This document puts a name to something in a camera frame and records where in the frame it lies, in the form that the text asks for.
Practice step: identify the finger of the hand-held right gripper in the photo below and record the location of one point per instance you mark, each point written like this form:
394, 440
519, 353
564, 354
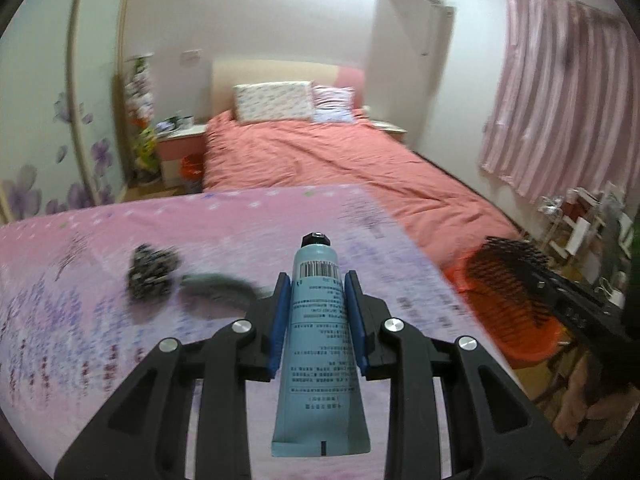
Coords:
565, 287

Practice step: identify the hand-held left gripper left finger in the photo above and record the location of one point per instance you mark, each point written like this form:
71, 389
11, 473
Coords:
280, 320

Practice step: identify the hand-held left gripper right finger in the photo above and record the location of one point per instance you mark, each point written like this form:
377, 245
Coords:
352, 320

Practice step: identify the light blue cream tube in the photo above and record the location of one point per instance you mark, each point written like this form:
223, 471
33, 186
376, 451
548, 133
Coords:
315, 335

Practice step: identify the black hairbrush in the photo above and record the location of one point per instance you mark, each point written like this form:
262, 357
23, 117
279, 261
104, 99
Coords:
510, 280

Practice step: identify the orange plastic basket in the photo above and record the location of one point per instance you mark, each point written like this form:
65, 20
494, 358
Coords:
520, 345

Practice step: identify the grey cloth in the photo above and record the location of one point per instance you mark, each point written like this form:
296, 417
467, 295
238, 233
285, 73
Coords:
220, 287

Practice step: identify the pink fuzzy garment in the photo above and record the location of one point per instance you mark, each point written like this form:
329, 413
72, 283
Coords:
580, 400

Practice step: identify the black floral cloth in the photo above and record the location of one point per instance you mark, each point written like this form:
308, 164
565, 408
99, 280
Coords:
150, 270

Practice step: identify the bed with coral duvet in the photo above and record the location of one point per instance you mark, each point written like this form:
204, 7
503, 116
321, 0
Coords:
325, 165

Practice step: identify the red waste bin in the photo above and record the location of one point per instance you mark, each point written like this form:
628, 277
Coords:
192, 174

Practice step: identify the pink striped curtain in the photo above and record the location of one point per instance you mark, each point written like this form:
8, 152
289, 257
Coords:
560, 100

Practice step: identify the light wooden nightstand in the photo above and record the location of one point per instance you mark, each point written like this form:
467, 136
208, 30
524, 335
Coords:
387, 129

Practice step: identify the pink white nightstand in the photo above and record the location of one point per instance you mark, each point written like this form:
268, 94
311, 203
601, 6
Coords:
180, 152

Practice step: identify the pink lavender print bedsheet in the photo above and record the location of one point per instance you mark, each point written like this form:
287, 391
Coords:
75, 335

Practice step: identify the pink striped pillow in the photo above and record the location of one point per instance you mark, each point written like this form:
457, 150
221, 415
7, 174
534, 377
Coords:
334, 105

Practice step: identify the white floral pillow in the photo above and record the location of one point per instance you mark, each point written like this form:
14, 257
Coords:
272, 102

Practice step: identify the yellow green plush toy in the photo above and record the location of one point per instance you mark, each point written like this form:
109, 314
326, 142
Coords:
146, 147

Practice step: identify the white mug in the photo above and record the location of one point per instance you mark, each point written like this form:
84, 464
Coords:
186, 121

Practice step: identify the wardrobe with purple flowers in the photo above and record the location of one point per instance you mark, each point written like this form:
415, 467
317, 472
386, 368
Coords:
55, 110

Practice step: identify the white wall socket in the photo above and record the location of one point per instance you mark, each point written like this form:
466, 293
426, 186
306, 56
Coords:
191, 56

